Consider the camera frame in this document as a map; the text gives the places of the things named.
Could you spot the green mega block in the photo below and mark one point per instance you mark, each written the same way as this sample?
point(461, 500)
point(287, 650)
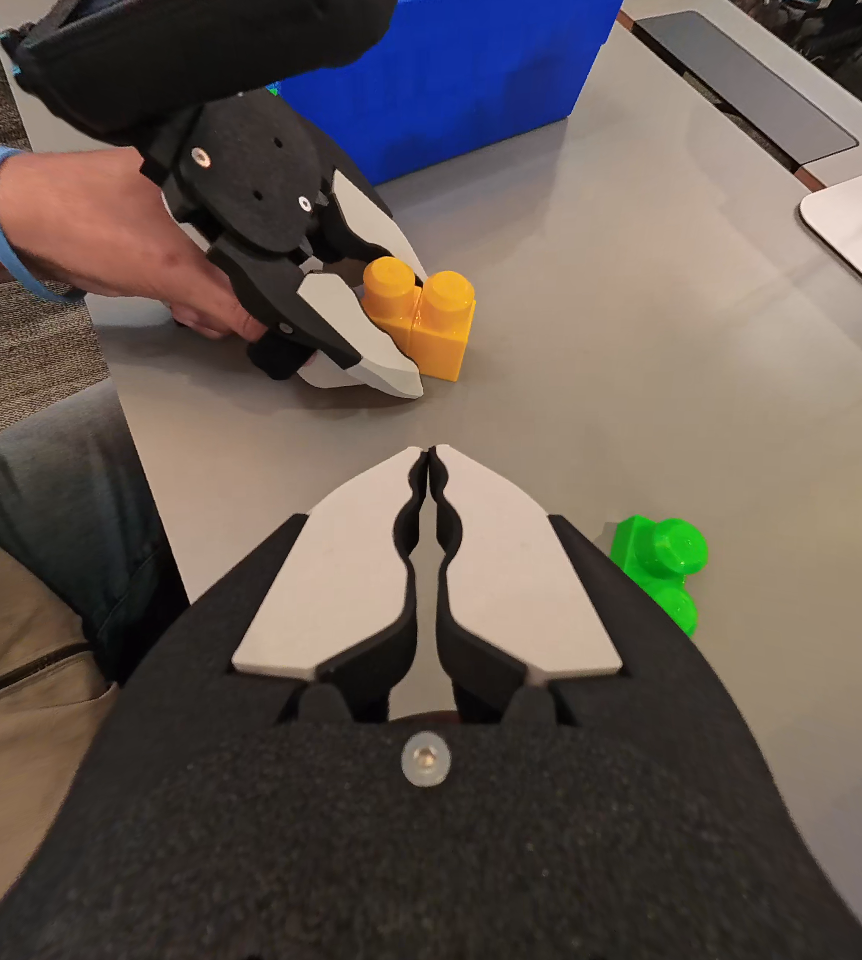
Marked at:
point(656, 563)

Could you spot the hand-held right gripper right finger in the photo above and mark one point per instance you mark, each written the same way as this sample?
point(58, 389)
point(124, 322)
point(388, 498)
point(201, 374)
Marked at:
point(529, 600)

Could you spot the person's jeans leg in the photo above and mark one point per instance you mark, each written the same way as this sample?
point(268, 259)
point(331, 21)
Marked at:
point(56, 510)

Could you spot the blue wristband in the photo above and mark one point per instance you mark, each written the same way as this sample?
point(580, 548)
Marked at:
point(3, 240)

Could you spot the blue storage bin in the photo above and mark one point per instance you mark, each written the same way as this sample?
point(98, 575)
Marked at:
point(446, 75)

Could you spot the black flat panel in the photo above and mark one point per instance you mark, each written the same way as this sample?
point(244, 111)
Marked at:
point(746, 83)

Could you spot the orange mega block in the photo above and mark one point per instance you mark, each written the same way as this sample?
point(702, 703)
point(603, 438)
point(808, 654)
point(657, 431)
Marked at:
point(443, 323)
point(389, 293)

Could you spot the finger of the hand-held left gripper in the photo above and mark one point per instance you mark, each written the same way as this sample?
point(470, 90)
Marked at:
point(378, 233)
point(371, 353)

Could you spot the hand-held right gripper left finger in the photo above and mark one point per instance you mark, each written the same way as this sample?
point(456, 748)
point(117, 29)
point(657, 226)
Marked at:
point(333, 600)

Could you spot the person's beige jacket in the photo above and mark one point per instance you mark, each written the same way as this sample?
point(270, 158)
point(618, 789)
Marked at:
point(11, 750)

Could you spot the person's left hand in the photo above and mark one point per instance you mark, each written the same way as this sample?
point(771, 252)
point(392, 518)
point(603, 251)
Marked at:
point(116, 225)

